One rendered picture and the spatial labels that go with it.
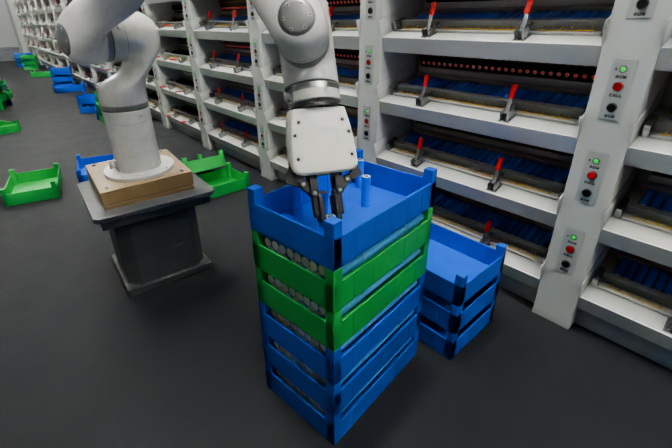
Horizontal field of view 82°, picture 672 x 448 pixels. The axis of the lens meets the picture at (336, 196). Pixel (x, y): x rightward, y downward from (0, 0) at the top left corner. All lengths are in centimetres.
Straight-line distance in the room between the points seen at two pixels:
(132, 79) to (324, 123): 71
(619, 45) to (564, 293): 59
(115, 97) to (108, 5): 23
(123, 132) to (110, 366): 59
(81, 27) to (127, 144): 30
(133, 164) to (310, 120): 74
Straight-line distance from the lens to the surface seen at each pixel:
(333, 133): 58
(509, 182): 119
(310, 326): 69
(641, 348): 124
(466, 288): 92
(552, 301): 120
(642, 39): 99
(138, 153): 121
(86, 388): 110
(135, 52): 118
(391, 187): 83
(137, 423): 98
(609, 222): 110
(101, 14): 108
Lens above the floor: 74
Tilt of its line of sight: 24 degrees down
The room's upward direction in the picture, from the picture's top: straight up
